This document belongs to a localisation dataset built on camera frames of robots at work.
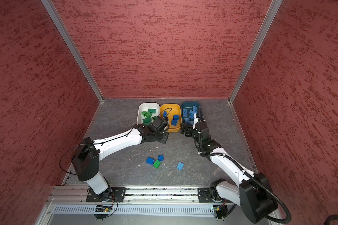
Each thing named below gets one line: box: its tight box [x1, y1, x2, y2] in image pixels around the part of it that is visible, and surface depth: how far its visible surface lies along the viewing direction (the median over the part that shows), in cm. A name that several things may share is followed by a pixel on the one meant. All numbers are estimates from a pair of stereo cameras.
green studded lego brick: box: [147, 108, 157, 114], surface depth 112 cm
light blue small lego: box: [176, 161, 185, 171], surface depth 85 cm
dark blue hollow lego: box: [157, 154, 164, 162], surface depth 88 cm
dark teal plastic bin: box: [181, 101, 203, 126], surface depth 112 cm
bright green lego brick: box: [153, 159, 162, 170], surface depth 85 cm
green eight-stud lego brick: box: [142, 117, 152, 124], surface depth 106 cm
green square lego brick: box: [141, 111, 153, 119], surface depth 109 cm
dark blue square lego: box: [145, 157, 155, 166], surface depth 87 cm
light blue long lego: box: [189, 105, 198, 120], surface depth 112 cm
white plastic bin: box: [136, 102, 161, 125], surface depth 112 cm
